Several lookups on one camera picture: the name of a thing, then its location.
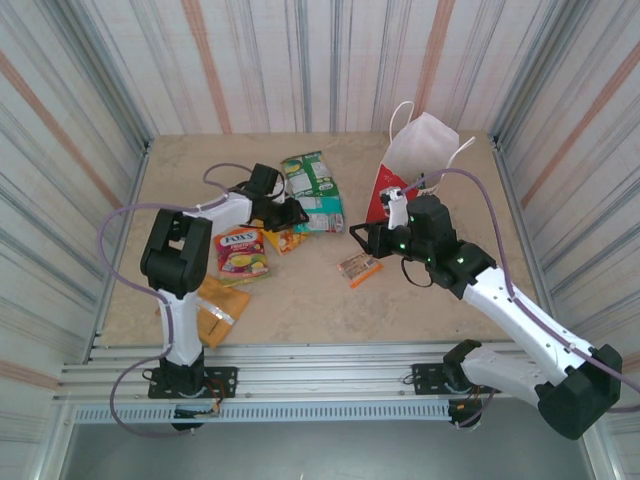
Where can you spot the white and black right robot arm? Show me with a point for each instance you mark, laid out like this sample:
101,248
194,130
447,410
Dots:
505,306

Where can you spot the yellow orange snack packet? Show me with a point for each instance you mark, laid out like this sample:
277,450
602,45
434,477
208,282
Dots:
288,243

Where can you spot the small orange snack packet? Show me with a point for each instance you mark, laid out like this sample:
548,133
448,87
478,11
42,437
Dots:
360,268

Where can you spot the Fox's fruits candy bag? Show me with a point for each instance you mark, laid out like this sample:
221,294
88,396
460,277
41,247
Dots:
240,251

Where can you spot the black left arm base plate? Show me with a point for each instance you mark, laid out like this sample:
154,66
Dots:
225,382

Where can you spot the green snack bag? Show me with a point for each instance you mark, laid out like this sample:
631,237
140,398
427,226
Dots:
307,172

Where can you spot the mustard brown snack pouch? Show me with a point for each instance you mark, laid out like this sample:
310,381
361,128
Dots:
221,311

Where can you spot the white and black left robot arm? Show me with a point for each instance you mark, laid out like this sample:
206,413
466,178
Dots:
181,320

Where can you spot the white and red paper bag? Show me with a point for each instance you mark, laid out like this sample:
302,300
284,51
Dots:
425,145

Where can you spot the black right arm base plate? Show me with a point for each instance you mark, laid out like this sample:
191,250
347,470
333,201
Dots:
425,377

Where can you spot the teal snack bag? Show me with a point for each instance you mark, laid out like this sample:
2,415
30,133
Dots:
325,214

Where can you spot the aluminium frame rail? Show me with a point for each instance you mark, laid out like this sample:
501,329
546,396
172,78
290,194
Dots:
320,370

